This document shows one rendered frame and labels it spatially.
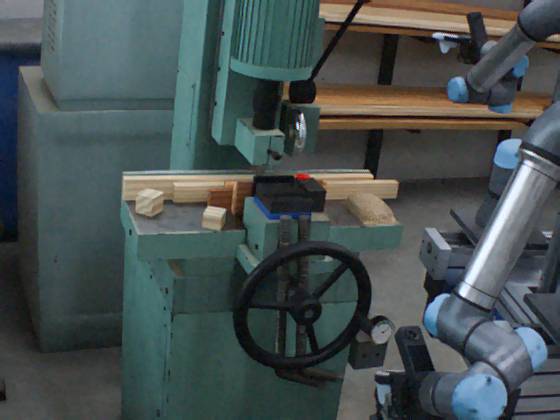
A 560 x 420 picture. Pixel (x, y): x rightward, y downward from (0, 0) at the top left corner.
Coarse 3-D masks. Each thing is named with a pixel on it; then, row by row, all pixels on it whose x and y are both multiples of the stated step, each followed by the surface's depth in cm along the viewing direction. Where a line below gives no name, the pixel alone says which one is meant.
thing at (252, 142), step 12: (240, 120) 177; (252, 120) 178; (240, 132) 177; (252, 132) 169; (264, 132) 170; (276, 132) 171; (240, 144) 177; (252, 144) 169; (264, 144) 169; (276, 144) 170; (252, 156) 170; (264, 156) 170
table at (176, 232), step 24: (120, 216) 173; (144, 216) 163; (168, 216) 164; (192, 216) 166; (240, 216) 169; (336, 216) 176; (144, 240) 155; (168, 240) 157; (192, 240) 159; (216, 240) 161; (240, 240) 163; (336, 240) 171; (360, 240) 173; (384, 240) 176; (312, 264) 160
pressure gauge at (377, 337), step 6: (372, 318) 179; (378, 318) 178; (384, 318) 178; (378, 324) 177; (384, 324) 178; (390, 324) 178; (372, 330) 177; (378, 330) 178; (384, 330) 178; (390, 330) 179; (372, 336) 178; (378, 336) 178; (384, 336) 179; (390, 336) 180; (372, 342) 182; (378, 342) 179; (384, 342) 179
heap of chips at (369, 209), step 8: (344, 200) 185; (352, 200) 180; (360, 200) 179; (368, 200) 178; (376, 200) 178; (352, 208) 179; (360, 208) 177; (368, 208) 175; (376, 208) 176; (384, 208) 176; (360, 216) 176; (368, 216) 174; (376, 216) 174; (384, 216) 175; (392, 216) 177; (368, 224) 174; (376, 224) 174; (384, 224) 175
